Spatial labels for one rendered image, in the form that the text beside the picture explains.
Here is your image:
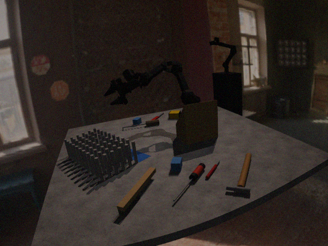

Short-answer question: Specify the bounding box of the hammer with wooden handle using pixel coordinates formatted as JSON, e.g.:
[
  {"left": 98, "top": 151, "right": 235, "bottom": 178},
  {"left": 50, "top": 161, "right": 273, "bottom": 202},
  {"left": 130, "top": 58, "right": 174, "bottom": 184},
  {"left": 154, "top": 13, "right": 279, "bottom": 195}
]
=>
[{"left": 226, "top": 153, "right": 251, "bottom": 194}]

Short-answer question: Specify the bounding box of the small blue cube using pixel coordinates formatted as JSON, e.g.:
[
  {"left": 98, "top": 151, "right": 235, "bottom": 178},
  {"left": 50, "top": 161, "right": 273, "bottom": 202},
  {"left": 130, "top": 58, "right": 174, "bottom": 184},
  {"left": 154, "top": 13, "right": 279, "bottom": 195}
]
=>
[
  {"left": 133, "top": 117, "right": 141, "bottom": 125},
  {"left": 171, "top": 157, "right": 182, "bottom": 172}
]

